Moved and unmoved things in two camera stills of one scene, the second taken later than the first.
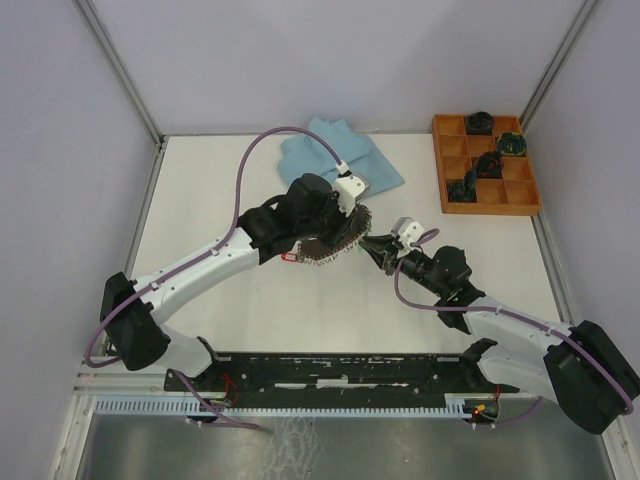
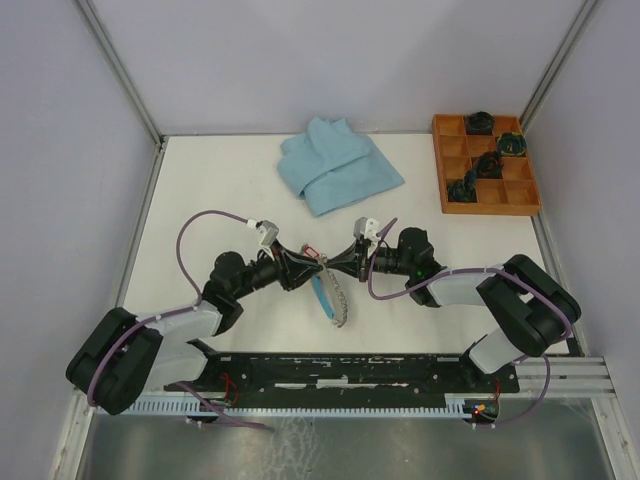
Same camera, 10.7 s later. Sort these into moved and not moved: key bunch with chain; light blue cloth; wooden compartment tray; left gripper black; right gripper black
Moved: right gripper black; key bunch with chain; left gripper black
Not moved: light blue cloth; wooden compartment tray
